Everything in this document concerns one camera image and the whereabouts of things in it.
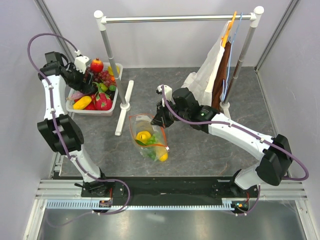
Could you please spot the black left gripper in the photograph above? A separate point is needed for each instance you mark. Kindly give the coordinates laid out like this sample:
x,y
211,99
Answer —
x,y
87,87

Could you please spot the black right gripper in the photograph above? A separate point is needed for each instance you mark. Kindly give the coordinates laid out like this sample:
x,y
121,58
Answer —
x,y
159,119

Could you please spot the clear zip top bag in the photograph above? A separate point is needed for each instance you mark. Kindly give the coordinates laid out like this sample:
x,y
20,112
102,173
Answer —
x,y
141,122

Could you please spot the yellow pear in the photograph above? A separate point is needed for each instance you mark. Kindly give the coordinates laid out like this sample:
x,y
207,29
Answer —
x,y
143,136

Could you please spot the green grape bunch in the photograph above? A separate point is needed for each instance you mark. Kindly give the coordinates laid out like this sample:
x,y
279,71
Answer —
x,y
153,148

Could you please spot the green cucumber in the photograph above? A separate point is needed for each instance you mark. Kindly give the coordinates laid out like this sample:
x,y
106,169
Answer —
x,y
140,143

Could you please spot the yellow mango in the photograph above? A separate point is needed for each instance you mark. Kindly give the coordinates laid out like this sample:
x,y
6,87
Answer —
x,y
82,103
161,153

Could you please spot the purple eggplant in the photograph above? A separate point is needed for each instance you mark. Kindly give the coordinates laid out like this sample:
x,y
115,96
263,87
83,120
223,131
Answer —
x,y
75,96

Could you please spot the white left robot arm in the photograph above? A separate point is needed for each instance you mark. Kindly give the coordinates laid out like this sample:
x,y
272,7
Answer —
x,y
59,130

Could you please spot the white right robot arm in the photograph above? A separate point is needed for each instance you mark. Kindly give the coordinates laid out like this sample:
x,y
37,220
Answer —
x,y
271,152

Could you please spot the dark purple grape bunch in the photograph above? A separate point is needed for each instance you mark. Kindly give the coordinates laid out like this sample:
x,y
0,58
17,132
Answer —
x,y
87,74

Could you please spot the red grape bunch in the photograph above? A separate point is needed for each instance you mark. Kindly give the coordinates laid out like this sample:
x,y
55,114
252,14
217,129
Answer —
x,y
105,78

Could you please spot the red apple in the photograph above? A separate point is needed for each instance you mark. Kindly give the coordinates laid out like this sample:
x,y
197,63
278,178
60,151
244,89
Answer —
x,y
90,107

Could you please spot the red dragon fruit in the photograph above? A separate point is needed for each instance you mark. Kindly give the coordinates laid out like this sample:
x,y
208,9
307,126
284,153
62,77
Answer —
x,y
101,100

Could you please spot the red pomegranate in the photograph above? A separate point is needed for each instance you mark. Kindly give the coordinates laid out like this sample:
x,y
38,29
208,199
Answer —
x,y
96,65

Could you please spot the white cloth garment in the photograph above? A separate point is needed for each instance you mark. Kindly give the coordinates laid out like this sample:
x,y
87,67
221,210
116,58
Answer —
x,y
201,83

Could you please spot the brown cloth garment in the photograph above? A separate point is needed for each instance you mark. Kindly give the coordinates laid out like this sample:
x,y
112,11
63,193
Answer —
x,y
220,77

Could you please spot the blue clothes hanger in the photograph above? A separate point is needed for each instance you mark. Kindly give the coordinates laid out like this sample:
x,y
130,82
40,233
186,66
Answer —
x,y
225,84

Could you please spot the orange clothes hanger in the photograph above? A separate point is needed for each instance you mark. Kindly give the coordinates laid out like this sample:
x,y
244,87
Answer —
x,y
226,33

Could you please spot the white metal clothes rack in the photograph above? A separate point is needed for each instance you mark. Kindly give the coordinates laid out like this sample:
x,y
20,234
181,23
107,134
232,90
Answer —
x,y
125,96

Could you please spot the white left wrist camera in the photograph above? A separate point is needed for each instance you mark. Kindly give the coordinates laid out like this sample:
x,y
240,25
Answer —
x,y
81,63

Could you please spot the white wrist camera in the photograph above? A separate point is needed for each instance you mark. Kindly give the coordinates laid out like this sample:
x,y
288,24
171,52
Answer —
x,y
81,63
166,91

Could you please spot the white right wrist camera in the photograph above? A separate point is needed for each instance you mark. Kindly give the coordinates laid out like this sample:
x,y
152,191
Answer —
x,y
166,91

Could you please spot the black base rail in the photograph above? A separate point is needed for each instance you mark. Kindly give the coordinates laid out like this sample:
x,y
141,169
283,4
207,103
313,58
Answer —
x,y
168,191

